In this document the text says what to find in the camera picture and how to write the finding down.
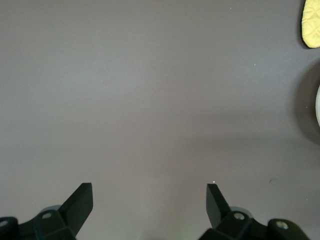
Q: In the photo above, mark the yellow quilted oven mitt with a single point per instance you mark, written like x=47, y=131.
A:
x=312, y=22

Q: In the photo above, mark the brown table cover sheet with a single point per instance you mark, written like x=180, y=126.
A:
x=150, y=75

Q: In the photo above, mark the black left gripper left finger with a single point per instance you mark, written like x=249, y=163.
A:
x=50, y=225

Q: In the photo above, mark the round wooden plate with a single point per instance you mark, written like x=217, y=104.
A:
x=318, y=105

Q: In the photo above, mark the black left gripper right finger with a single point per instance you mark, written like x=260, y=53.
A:
x=232, y=225

